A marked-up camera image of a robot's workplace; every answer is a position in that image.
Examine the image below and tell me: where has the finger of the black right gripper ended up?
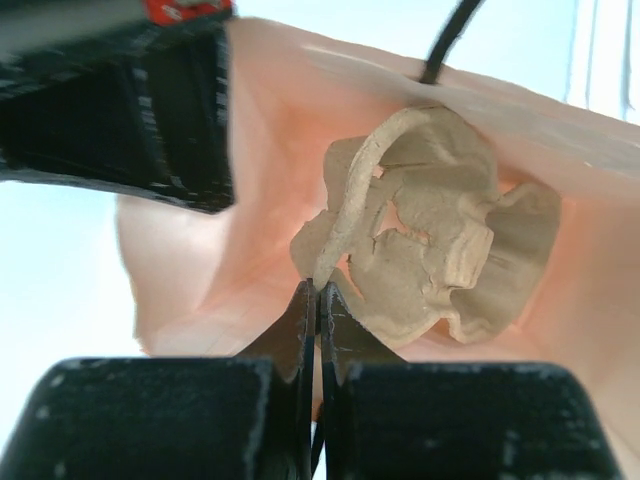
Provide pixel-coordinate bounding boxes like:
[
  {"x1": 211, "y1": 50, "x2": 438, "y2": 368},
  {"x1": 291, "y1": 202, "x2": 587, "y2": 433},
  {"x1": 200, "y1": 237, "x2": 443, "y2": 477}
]
[{"x1": 1, "y1": 0, "x2": 235, "y2": 214}]

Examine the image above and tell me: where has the brown pulp cup carrier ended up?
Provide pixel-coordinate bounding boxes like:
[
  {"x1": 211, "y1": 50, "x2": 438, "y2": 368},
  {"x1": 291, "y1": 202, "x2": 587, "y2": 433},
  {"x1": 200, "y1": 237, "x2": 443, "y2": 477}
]
[{"x1": 290, "y1": 107, "x2": 562, "y2": 347}]

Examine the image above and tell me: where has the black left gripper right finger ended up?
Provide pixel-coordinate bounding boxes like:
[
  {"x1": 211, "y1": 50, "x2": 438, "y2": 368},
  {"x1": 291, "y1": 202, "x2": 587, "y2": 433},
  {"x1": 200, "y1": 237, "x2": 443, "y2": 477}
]
[{"x1": 319, "y1": 284, "x2": 622, "y2": 479}]

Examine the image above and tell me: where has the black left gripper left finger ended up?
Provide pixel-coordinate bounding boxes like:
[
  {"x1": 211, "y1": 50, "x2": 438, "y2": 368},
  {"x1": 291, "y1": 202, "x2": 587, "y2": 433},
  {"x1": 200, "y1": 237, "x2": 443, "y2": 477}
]
[{"x1": 1, "y1": 280, "x2": 317, "y2": 479}]

